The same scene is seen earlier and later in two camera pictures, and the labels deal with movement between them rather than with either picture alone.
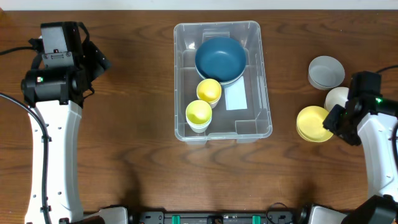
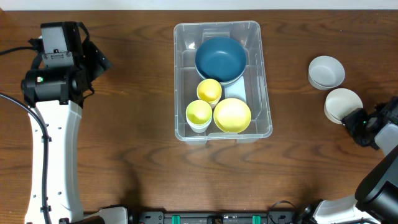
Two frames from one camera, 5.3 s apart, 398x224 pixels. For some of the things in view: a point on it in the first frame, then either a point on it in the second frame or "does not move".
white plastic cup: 199,127 does not move
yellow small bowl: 310,124 -> 232,116
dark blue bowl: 221,58 does not move
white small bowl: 336,96 does not move
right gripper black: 330,122 -> 349,120
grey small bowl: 325,73 does not move
